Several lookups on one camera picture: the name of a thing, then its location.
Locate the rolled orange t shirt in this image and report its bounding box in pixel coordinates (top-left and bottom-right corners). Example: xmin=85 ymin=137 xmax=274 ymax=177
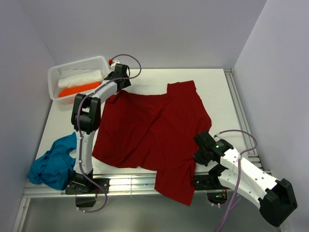
xmin=58 ymin=82 xmax=101 ymax=97

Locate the aluminium rail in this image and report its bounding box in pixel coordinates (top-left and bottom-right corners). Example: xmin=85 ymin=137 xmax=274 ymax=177
xmin=224 ymin=69 xmax=264 ymax=170
xmin=23 ymin=170 xmax=277 ymax=199

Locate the front aluminium rail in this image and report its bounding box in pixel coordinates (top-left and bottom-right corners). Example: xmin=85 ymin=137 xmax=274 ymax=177
xmin=23 ymin=170 xmax=277 ymax=199

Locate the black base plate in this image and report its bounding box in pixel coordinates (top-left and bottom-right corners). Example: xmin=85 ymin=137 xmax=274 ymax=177
xmin=190 ymin=174 xmax=233 ymax=190
xmin=65 ymin=178 xmax=110 ymax=195

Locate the right side aluminium rail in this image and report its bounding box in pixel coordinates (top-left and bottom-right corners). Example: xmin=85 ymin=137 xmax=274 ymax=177
xmin=224 ymin=69 xmax=264 ymax=170

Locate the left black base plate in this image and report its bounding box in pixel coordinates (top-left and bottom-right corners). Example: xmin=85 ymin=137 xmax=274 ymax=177
xmin=65 ymin=178 xmax=110 ymax=195

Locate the white plastic basket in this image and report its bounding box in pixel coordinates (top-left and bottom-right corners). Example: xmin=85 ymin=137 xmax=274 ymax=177
xmin=47 ymin=56 xmax=111 ymax=104

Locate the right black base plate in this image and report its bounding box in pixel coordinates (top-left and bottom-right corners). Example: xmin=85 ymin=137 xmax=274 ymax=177
xmin=190 ymin=174 xmax=233 ymax=190

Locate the teal blue t shirt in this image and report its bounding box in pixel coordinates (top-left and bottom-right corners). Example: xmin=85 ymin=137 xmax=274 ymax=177
xmin=28 ymin=133 xmax=77 ymax=190

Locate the rolled white t shirt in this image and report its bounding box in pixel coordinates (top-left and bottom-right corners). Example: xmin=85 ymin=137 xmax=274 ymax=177
xmin=58 ymin=70 xmax=103 ymax=88

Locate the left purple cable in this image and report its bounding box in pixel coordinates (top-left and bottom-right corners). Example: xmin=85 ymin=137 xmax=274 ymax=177
xmin=72 ymin=54 xmax=142 ymax=214

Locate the dark red t shirt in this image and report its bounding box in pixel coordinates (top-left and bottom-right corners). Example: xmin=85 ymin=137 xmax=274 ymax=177
xmin=92 ymin=81 xmax=212 ymax=205

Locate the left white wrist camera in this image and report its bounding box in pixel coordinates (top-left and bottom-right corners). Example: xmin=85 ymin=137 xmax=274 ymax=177
xmin=108 ymin=58 xmax=120 ymax=72

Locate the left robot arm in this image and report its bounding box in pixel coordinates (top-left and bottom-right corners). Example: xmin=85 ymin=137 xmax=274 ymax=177
xmin=65 ymin=63 xmax=131 ymax=194

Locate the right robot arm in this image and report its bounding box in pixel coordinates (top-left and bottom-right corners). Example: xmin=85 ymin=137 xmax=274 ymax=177
xmin=191 ymin=131 xmax=297 ymax=227

